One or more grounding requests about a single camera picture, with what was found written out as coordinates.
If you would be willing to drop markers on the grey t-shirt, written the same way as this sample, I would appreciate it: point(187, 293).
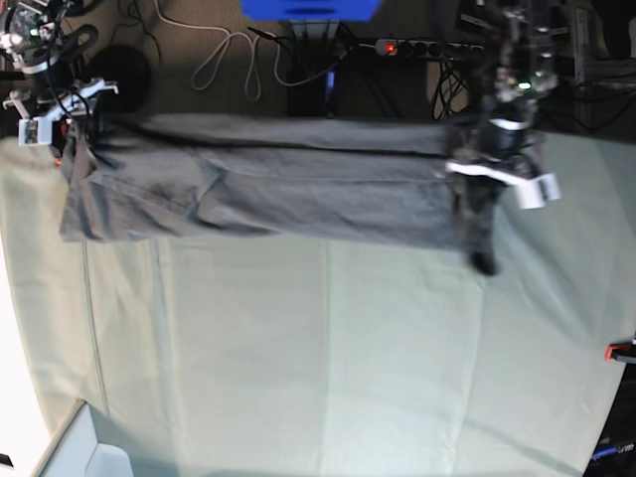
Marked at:
point(189, 175)

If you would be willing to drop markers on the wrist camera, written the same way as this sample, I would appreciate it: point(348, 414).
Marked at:
point(35, 131)
point(535, 193)

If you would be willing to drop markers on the white power strip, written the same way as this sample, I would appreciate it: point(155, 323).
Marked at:
point(429, 50)

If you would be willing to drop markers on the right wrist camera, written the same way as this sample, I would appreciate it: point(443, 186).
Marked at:
point(35, 131)

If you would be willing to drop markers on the blue plastic crate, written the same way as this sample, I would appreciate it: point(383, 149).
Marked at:
point(283, 10)

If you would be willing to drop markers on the white plastic bin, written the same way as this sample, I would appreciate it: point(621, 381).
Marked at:
point(75, 450)

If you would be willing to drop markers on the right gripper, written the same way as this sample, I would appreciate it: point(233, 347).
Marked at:
point(80, 100)

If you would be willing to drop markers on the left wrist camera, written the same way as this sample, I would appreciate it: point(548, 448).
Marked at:
point(535, 193)

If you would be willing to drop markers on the black round base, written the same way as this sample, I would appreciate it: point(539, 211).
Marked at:
point(130, 69)

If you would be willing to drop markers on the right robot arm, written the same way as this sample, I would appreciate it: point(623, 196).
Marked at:
point(50, 61)

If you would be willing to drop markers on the red clamp right edge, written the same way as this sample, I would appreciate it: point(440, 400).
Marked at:
point(623, 352)

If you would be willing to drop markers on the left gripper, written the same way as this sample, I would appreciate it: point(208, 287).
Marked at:
point(478, 209)

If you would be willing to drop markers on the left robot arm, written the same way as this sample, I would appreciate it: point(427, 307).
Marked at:
point(501, 150)

